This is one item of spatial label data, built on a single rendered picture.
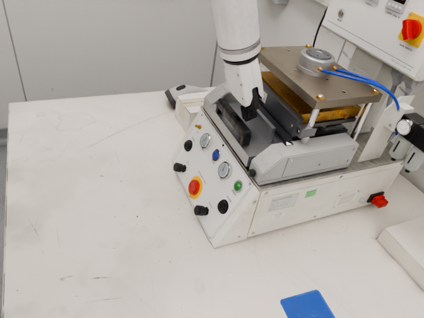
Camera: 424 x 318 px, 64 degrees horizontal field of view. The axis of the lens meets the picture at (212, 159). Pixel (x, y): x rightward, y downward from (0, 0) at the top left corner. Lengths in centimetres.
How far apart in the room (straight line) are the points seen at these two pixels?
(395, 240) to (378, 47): 47
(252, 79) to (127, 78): 167
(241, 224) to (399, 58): 50
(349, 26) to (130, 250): 75
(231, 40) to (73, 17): 154
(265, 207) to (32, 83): 176
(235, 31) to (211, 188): 38
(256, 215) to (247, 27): 40
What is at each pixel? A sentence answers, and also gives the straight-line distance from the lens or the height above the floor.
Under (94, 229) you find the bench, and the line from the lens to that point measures 87.
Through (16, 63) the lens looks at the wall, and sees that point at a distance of 223.
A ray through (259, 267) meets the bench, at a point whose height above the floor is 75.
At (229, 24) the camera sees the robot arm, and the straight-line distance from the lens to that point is 66.
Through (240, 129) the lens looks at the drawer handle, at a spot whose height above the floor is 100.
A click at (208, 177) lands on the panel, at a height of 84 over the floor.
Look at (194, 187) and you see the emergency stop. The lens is 89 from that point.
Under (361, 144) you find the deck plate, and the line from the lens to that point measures 99.
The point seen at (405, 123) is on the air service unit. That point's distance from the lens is 83.
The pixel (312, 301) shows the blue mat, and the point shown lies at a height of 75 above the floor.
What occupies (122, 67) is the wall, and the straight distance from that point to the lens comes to 228.
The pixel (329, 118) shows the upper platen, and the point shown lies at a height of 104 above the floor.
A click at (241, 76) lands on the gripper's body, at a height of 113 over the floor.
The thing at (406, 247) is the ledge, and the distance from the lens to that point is 98.
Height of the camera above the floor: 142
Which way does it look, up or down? 39 degrees down
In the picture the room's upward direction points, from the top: 10 degrees clockwise
